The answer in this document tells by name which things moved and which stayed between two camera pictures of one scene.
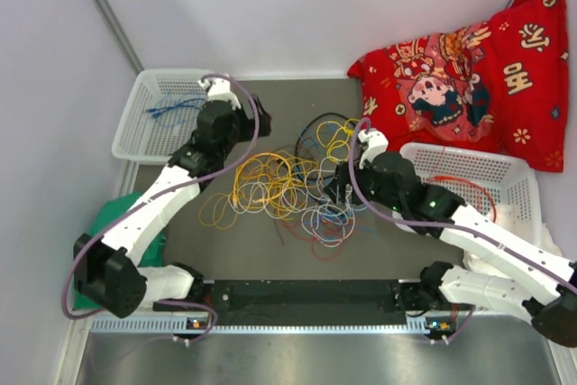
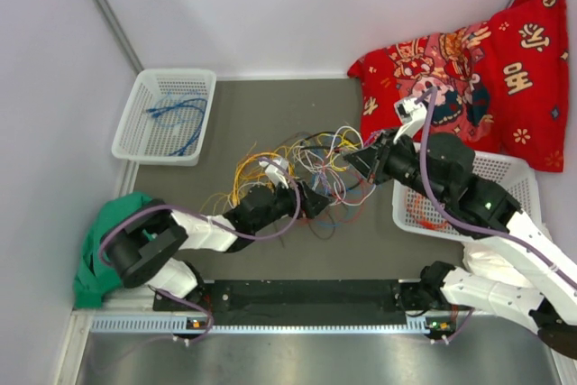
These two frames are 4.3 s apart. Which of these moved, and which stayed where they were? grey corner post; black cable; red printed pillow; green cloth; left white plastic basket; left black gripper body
Moved: black cable; left black gripper body
Stayed: red printed pillow; left white plastic basket; green cloth; grey corner post
